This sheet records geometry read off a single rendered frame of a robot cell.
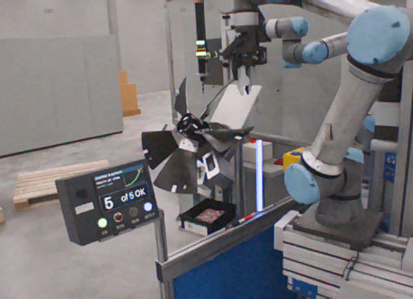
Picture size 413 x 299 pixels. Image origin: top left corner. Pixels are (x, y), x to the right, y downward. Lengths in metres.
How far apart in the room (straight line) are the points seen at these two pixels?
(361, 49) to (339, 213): 0.51
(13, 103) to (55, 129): 0.89
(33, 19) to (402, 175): 13.42
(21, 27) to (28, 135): 7.34
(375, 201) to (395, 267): 0.28
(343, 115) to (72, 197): 0.72
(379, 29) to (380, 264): 0.66
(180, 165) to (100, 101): 5.77
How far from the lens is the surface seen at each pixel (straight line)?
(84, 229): 1.02
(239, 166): 2.10
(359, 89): 0.84
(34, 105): 6.98
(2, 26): 13.72
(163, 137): 1.91
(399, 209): 1.26
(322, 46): 1.31
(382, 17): 0.79
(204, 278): 1.48
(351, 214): 1.13
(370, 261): 1.14
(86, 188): 1.02
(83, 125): 7.30
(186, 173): 1.71
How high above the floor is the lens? 1.56
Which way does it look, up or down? 14 degrees down
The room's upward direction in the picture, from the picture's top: 3 degrees counter-clockwise
